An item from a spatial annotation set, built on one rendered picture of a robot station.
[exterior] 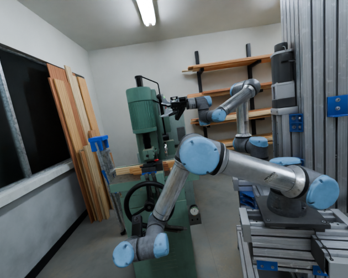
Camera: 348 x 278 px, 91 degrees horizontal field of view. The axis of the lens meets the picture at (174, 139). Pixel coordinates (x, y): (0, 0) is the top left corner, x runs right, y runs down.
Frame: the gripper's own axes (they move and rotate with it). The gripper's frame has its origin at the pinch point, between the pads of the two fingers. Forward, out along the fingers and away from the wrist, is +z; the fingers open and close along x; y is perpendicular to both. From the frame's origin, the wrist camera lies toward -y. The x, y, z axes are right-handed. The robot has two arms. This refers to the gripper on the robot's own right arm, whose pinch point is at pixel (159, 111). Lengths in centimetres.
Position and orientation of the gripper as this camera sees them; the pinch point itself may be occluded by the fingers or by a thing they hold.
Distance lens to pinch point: 117.1
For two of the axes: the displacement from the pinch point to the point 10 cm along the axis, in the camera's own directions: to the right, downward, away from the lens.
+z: -9.9, 1.5, -0.3
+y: -0.8, -6.9, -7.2
